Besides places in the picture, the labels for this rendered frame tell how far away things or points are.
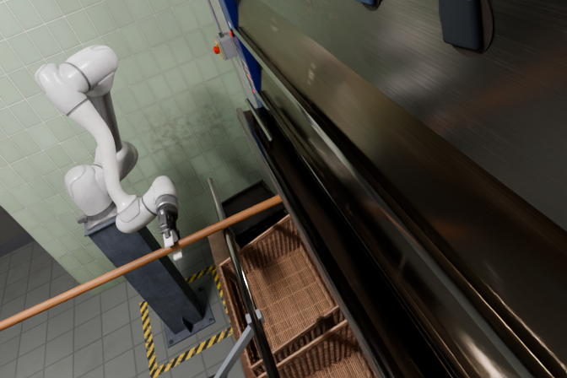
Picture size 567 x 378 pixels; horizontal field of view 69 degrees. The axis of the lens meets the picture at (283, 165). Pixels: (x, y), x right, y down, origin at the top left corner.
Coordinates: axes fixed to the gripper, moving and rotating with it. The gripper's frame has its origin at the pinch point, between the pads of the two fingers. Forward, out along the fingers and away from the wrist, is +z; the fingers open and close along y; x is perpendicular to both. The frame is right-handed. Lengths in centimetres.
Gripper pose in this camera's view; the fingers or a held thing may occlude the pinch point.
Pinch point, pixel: (173, 246)
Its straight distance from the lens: 154.7
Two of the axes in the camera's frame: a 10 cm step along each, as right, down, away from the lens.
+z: 3.2, 5.3, -7.9
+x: -9.1, 4.1, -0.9
